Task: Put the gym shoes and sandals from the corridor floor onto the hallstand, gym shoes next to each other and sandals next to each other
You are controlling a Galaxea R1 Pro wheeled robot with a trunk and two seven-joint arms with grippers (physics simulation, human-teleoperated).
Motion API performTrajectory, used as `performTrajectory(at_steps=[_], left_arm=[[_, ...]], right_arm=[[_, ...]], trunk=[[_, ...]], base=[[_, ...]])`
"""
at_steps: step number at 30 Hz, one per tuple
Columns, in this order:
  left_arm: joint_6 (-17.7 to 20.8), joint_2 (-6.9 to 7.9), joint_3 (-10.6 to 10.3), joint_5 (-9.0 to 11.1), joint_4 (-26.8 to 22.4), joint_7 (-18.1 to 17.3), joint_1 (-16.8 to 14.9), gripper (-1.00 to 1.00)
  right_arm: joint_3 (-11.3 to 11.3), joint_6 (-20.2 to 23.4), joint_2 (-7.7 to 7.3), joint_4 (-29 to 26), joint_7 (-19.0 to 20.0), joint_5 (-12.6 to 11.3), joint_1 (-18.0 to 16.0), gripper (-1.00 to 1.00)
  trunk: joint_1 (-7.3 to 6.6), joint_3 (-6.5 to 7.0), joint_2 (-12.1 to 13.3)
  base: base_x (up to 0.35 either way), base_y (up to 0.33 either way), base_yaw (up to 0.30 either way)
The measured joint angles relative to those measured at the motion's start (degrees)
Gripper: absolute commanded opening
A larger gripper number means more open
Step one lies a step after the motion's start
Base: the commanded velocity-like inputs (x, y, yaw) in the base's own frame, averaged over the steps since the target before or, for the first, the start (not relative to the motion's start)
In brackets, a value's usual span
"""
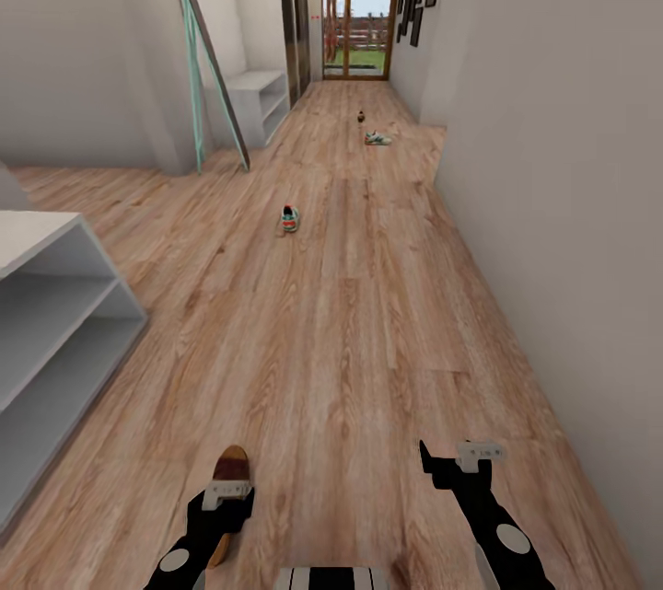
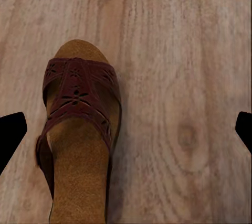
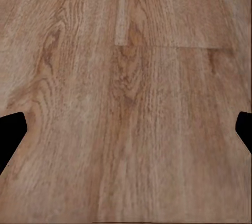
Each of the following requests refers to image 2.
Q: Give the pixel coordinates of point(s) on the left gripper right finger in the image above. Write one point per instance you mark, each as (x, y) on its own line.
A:
(244, 128)

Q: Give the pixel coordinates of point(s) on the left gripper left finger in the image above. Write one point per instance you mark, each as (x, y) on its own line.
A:
(13, 128)

